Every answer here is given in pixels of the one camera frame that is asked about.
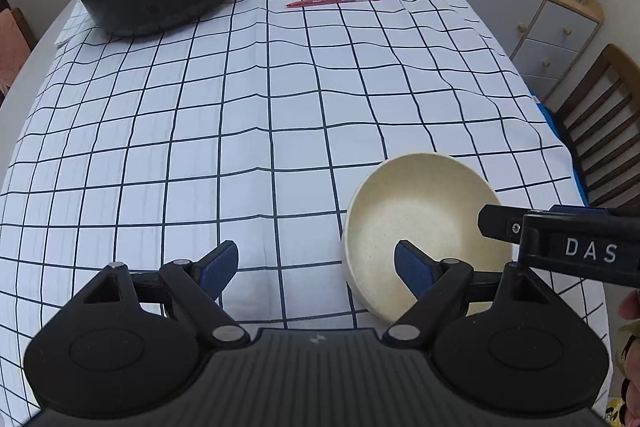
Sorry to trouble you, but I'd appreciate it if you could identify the cream yellow bowl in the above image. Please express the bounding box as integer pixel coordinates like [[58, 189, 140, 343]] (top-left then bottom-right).
[[343, 153, 515, 324]]

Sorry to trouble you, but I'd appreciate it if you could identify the person's right hand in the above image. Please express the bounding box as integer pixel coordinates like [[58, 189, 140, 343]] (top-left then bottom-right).
[[615, 289, 640, 389]]

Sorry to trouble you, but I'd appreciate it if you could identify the right wooden chair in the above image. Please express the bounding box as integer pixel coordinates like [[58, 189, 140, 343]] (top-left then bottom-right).
[[544, 43, 639, 213]]

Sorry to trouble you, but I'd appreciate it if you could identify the wooden chair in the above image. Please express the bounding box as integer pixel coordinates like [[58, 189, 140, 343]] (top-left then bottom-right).
[[544, 43, 639, 213], [9, 8, 37, 52]]

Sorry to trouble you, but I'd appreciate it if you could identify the white checked tablecloth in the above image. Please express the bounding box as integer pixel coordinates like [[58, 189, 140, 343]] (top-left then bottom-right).
[[1, 0, 582, 426]]

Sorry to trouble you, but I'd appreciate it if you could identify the grey corner cabinet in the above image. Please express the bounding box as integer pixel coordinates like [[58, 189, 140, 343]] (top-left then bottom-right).
[[466, 0, 604, 101]]

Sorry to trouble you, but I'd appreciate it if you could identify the red pen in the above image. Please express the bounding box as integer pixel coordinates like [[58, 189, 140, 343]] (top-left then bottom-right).
[[286, 0, 381, 9]]

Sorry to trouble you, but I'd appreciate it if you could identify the pink towel on chair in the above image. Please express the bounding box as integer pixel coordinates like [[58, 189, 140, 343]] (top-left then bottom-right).
[[0, 9, 30, 95]]

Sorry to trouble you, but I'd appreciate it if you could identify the left wooden chair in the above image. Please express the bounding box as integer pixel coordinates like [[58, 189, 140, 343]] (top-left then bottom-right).
[[9, 8, 37, 52]]

